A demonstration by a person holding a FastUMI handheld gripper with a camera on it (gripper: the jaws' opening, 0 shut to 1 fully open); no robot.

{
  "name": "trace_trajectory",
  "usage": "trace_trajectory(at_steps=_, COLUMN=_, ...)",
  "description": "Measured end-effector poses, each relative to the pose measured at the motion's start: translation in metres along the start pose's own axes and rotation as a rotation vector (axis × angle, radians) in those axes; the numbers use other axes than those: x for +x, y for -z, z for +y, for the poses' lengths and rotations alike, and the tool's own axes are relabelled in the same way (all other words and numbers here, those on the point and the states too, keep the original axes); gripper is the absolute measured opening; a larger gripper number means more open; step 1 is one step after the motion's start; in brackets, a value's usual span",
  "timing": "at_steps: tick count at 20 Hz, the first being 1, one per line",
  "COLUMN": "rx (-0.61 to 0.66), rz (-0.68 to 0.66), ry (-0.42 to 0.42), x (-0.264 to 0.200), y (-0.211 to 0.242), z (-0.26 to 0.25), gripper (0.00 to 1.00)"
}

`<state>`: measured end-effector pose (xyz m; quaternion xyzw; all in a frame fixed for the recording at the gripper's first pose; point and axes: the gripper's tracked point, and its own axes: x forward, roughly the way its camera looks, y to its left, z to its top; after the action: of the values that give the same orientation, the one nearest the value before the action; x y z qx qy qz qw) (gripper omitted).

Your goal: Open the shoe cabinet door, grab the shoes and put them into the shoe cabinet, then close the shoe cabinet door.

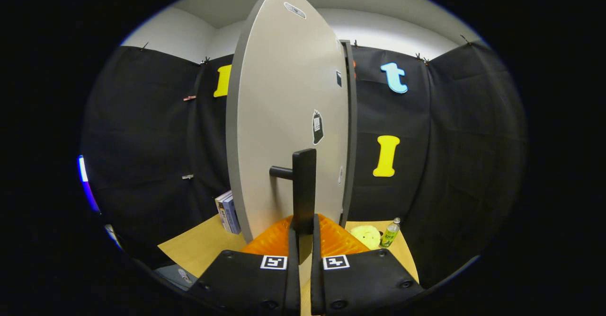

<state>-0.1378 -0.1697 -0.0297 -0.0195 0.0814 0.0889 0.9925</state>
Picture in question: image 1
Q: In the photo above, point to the green drink bottle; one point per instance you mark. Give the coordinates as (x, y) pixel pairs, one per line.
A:
(390, 234)

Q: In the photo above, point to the blue book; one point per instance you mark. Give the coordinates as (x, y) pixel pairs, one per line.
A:
(232, 214)

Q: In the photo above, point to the yellow plush toy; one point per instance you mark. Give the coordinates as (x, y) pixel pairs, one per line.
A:
(365, 236)

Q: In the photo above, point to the yellow spine book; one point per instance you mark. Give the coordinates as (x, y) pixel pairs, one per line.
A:
(220, 209)

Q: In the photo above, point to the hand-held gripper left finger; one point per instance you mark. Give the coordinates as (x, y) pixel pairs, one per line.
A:
(293, 283)

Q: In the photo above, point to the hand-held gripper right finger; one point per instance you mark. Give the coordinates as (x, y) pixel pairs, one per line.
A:
(316, 283)

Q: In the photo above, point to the black backdrop cloth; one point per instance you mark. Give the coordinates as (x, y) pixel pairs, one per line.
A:
(142, 141)

